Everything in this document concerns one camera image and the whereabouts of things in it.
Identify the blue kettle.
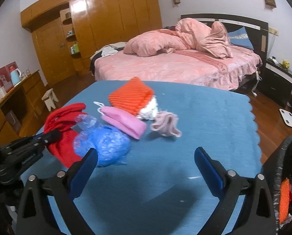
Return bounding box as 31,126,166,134
10,65,22,86

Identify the clothes pile on bed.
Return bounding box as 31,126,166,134
90,41,127,60

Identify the black lined trash bin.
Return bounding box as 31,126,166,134
262,135,292,234

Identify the red cloth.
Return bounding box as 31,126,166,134
43,103,86,168

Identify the wooden side cabinet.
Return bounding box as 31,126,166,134
0,71,47,145

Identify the wooden wardrobe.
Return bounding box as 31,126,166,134
21,0,162,85

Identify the small white stool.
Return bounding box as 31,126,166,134
41,88,59,111

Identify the orange foam net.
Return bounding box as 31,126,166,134
279,178,292,224
108,77,154,116

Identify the black nightstand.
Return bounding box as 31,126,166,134
258,59,292,108

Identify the pink duvet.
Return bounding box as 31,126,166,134
124,18,233,59

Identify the bed with pink sheet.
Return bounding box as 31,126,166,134
94,46,262,91

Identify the yellow plush toy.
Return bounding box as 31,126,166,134
281,60,290,70

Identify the blue pillow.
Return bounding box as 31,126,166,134
228,27,254,50

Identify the pink cloth pouch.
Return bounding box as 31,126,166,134
93,101,146,139

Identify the blue plastic bag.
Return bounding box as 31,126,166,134
73,115,130,167

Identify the white tissue ball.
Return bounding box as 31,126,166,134
136,96,159,121

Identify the mauve crumpled sock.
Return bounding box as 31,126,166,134
150,111,182,137

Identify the white bathroom scale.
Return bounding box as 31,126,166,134
279,109,292,128

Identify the black headboard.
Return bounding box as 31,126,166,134
180,13,268,63

